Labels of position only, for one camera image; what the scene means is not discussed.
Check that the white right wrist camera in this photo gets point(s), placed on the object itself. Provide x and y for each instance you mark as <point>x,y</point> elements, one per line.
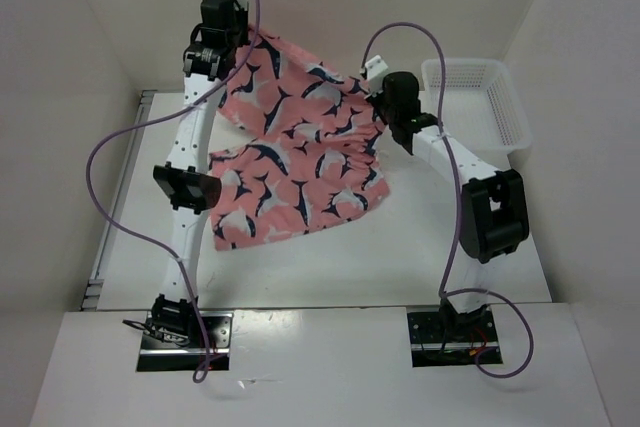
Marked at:
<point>375,69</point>

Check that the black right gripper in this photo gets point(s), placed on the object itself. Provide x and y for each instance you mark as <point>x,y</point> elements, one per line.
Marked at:
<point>376,102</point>

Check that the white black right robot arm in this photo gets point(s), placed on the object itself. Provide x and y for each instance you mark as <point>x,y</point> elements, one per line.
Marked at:
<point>491,218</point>

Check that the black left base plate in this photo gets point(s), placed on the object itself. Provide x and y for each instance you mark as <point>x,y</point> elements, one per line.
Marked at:
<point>163,351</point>

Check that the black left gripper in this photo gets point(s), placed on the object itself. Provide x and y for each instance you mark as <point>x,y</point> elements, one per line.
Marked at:
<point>242,16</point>

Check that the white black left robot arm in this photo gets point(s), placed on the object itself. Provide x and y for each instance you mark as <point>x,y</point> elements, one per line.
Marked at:
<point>184,177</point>

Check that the white plastic laundry basket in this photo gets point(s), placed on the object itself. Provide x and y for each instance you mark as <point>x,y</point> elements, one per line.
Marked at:
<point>481,108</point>

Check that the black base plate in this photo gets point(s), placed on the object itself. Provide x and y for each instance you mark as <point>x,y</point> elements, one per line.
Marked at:
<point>163,351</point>
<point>441,338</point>

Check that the aluminium table frame rail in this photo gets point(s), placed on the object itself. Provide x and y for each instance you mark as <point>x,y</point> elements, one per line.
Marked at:
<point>104,253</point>

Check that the pink shark print shorts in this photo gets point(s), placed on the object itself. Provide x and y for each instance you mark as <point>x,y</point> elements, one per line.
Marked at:
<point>311,163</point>

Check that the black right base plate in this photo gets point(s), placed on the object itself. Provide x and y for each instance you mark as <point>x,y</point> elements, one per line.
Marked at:
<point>441,338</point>

